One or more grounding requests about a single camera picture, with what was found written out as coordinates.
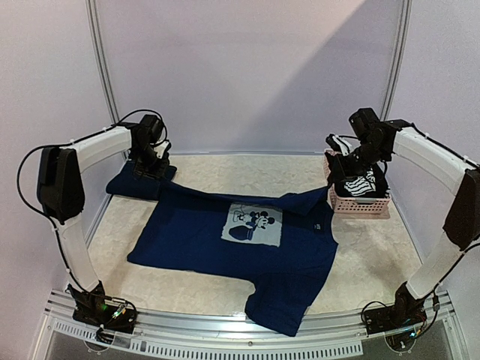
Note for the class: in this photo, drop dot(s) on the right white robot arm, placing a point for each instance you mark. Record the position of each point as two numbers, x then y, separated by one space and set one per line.
381 141

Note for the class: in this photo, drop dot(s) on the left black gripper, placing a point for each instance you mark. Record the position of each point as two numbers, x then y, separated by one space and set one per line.
159 172

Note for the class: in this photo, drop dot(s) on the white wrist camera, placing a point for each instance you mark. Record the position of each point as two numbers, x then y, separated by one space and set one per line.
338 144
162 150

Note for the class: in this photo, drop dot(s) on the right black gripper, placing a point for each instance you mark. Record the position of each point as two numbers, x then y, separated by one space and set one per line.
341 169

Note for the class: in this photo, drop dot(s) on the dark blue denim jeans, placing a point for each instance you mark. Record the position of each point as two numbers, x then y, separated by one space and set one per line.
127 184

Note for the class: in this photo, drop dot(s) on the blue garment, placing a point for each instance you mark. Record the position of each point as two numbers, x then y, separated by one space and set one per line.
283 245

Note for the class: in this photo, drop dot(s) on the aluminium frame post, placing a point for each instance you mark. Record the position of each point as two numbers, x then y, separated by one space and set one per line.
101 59
400 41

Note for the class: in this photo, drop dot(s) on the left aluminium frame post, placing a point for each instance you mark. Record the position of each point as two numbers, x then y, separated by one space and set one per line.
101 59

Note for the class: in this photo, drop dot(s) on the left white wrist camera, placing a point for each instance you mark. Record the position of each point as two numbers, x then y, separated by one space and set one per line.
162 150

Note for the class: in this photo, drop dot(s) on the black garment in basket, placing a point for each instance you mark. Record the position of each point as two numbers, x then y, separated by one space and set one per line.
382 187

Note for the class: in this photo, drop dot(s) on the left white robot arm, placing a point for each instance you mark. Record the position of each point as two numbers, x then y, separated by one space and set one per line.
60 188

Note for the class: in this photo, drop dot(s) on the black white striped garment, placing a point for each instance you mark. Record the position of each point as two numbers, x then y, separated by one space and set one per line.
361 185

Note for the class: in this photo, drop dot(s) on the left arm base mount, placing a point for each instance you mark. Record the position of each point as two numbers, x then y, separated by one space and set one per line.
95 308

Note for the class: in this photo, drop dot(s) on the right aluminium frame post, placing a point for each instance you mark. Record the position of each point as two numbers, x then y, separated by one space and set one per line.
400 41

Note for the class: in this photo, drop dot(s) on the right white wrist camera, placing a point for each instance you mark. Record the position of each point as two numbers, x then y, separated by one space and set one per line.
338 144

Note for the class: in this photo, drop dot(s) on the aluminium front rail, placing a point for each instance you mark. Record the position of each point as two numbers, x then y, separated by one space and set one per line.
163 335

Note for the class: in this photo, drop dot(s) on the pink plastic laundry basket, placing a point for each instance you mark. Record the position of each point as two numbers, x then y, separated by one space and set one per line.
358 205

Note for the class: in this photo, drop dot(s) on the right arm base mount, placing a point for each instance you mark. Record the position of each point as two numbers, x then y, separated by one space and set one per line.
402 326

